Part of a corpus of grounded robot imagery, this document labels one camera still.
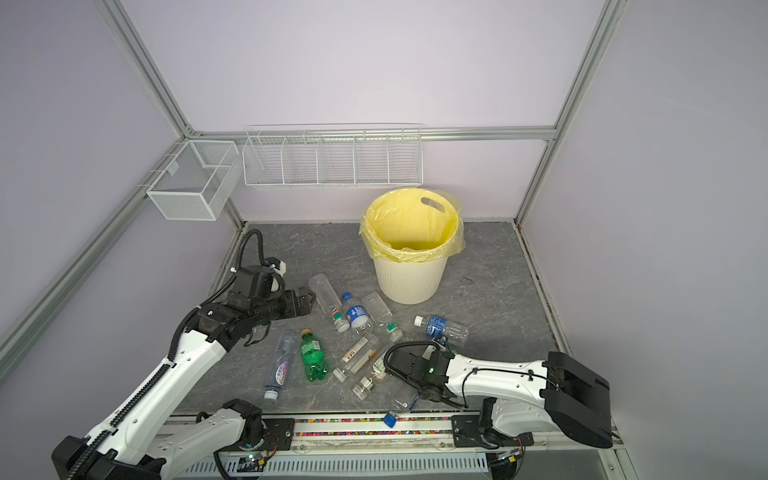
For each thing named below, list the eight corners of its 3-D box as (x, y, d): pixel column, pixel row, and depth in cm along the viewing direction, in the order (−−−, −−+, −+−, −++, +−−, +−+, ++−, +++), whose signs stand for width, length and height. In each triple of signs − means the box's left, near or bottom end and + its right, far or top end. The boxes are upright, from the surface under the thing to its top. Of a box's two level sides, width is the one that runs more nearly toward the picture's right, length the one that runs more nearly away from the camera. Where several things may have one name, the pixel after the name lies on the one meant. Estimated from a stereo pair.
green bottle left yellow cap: (313, 386, 83) (308, 380, 78) (299, 336, 92) (294, 328, 87) (331, 378, 84) (327, 371, 80) (316, 329, 93) (312, 321, 89)
